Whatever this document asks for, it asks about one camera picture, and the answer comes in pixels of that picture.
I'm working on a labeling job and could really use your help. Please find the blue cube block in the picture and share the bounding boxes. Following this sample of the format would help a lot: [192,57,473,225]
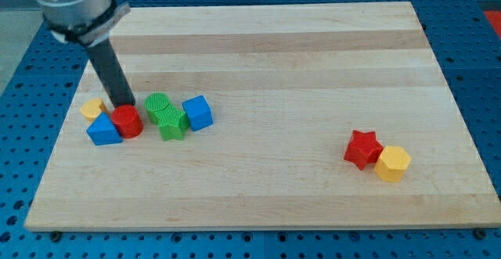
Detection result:
[182,95,213,131]

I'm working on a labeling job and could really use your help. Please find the wooden board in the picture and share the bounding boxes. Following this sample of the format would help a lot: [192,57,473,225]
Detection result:
[24,2,500,232]

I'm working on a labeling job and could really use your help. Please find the blue triangle block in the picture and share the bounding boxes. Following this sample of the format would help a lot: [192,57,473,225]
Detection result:
[86,112,123,146]

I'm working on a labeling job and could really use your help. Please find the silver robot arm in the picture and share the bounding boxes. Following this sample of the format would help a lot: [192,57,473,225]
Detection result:
[35,0,131,47]

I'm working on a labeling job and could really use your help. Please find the green star block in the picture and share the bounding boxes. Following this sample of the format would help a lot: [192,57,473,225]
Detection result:
[157,106,190,141]

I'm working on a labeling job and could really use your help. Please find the yellow hexagon block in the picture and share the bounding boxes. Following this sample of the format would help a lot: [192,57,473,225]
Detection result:
[374,146,412,182]

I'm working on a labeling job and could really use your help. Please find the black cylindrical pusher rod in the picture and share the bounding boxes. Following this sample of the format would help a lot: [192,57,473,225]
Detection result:
[85,39,135,107]

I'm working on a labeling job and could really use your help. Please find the yellow heart block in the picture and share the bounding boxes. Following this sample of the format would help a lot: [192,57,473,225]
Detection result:
[80,98,108,122]

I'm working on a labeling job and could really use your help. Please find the red star block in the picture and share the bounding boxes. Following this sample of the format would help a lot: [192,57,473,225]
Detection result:
[344,130,384,171]

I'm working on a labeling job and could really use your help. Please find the red cylinder block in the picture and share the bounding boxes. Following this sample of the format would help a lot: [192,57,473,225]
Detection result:
[111,104,143,138]

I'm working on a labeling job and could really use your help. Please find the green cylinder block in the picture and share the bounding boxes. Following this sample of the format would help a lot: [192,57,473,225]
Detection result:
[144,92,170,124]

